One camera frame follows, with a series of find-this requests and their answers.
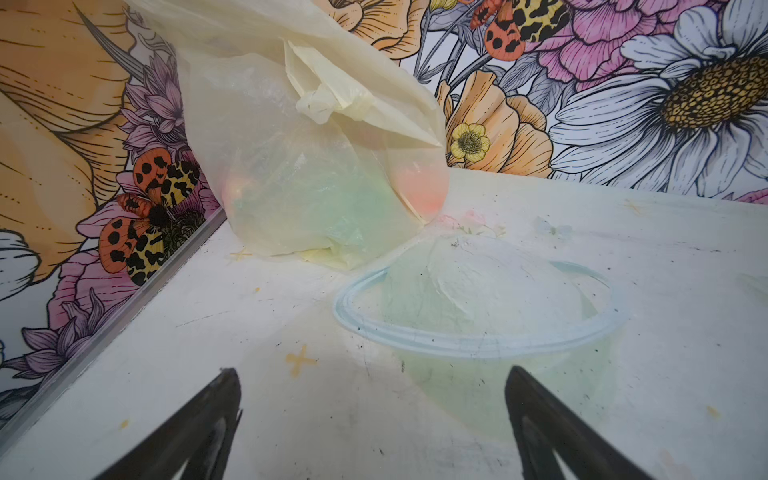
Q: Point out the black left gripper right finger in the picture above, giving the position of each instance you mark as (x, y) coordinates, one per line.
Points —
(548, 433)

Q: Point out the clear plastic bowl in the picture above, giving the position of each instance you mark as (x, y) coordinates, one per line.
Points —
(460, 311)

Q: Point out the translucent cream plastic bag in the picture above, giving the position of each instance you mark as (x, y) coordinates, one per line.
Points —
(314, 142)

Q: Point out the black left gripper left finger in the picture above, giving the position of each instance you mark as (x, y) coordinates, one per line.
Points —
(194, 443)

